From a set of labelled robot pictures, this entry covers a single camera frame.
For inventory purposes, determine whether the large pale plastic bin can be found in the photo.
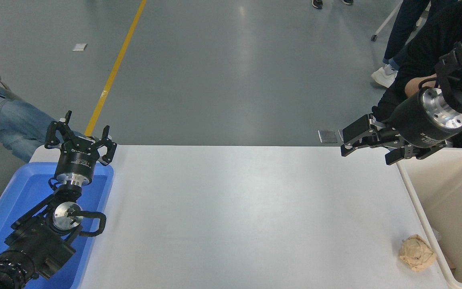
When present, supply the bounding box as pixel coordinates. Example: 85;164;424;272
396;148;462;289

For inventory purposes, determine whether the metal floor plate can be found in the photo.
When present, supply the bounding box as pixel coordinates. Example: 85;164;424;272
318;130;338;144

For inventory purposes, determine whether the person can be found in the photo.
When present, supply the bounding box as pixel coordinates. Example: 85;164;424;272
0;32;87;163
375;0;462;155
312;0;354;9
371;0;434;88

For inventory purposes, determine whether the white wheeled chair base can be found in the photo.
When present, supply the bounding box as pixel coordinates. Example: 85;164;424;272
371;0;404;41

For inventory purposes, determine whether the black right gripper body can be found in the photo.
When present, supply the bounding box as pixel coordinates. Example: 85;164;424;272
387;91;462;149

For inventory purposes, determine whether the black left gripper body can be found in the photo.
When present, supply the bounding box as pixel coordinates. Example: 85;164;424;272
54;136;104;181

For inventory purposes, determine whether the blue plastic tray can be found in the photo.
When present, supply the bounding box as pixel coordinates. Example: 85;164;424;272
0;162;114;289

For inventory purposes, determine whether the tan paper ball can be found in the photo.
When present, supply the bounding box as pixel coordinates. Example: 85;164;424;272
398;234;437;273

